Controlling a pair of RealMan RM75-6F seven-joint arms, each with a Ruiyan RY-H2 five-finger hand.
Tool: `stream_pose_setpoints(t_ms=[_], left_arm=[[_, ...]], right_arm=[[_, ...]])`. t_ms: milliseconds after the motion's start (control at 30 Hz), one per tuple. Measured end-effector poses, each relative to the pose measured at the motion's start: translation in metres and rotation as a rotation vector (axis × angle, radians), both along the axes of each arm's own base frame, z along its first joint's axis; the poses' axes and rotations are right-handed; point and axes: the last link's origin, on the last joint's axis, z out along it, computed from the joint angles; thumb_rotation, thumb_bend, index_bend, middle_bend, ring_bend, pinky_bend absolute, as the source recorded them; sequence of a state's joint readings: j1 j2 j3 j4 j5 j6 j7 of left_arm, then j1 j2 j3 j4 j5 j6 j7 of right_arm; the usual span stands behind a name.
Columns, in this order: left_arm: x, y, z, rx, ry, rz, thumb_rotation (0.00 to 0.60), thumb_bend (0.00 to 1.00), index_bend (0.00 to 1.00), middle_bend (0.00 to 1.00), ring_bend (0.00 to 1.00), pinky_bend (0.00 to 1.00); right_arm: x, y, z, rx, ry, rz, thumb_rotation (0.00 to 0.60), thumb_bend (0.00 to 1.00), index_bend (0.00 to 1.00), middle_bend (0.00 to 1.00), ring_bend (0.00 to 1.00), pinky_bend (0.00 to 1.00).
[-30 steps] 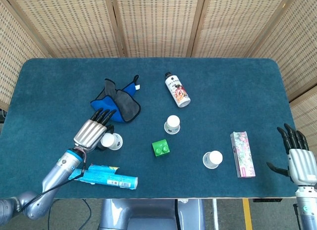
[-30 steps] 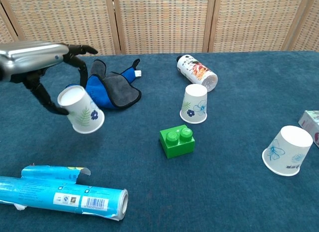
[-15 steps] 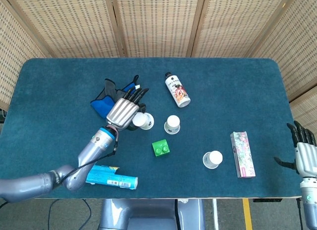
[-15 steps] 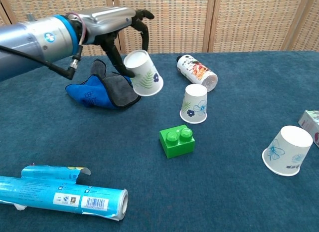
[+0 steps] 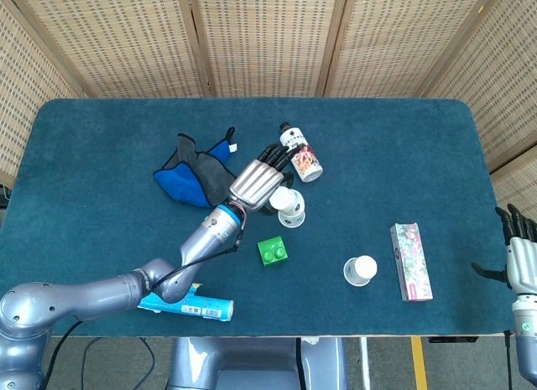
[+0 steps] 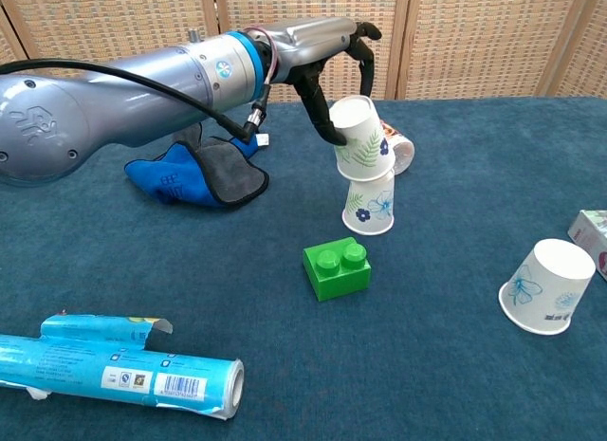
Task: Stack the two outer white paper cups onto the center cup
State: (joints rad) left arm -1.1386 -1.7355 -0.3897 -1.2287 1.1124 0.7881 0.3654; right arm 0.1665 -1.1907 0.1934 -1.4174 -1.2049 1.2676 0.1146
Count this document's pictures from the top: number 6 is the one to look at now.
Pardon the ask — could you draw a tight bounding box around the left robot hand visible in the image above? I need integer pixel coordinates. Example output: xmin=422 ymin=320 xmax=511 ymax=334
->
xmin=264 ymin=16 xmax=383 ymax=147

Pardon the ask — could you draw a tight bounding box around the paper cup with fern print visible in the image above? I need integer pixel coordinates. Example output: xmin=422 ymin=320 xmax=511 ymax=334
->
xmin=329 ymin=95 xmax=396 ymax=182

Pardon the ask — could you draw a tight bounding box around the paper cup with blue flower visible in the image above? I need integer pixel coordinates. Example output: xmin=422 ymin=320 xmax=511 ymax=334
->
xmin=497 ymin=238 xmax=597 ymax=337

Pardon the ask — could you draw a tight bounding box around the paper cup with flower print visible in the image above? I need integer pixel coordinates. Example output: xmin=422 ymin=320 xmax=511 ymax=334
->
xmin=341 ymin=168 xmax=396 ymax=237

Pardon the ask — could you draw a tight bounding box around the wicker folding screen panel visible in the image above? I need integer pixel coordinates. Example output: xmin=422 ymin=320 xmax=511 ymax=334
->
xmin=0 ymin=7 xmax=29 ymax=65
xmin=396 ymin=0 xmax=595 ymax=101
xmin=552 ymin=0 xmax=607 ymax=99
xmin=212 ymin=0 xmax=412 ymax=104
xmin=0 ymin=0 xmax=233 ymax=105

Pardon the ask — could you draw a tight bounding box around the white printed bottle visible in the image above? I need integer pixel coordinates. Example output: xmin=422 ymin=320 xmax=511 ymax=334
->
xmin=378 ymin=120 xmax=416 ymax=176

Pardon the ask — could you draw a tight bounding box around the blue and grey cloth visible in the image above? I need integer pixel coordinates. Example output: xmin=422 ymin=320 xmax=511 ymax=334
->
xmin=123 ymin=126 xmax=271 ymax=209

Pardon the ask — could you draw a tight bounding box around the green toy building block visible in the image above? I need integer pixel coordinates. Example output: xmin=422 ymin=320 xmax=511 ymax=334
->
xmin=303 ymin=236 xmax=374 ymax=303

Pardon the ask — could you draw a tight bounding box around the white and pink carton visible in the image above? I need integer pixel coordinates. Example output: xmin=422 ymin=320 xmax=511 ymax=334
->
xmin=567 ymin=209 xmax=607 ymax=284

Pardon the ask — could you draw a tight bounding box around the teal tablecloth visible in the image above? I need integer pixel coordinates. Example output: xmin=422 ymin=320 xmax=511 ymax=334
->
xmin=0 ymin=97 xmax=607 ymax=441

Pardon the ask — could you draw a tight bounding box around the blue cling film roll box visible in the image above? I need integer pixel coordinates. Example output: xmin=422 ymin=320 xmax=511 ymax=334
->
xmin=0 ymin=310 xmax=246 ymax=422

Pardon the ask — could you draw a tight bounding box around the thin purple wire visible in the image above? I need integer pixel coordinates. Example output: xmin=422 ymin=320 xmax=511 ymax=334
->
xmin=243 ymin=26 xmax=282 ymax=87

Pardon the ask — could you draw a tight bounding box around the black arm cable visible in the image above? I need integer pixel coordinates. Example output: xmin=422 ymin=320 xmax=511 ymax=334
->
xmin=0 ymin=59 xmax=269 ymax=142

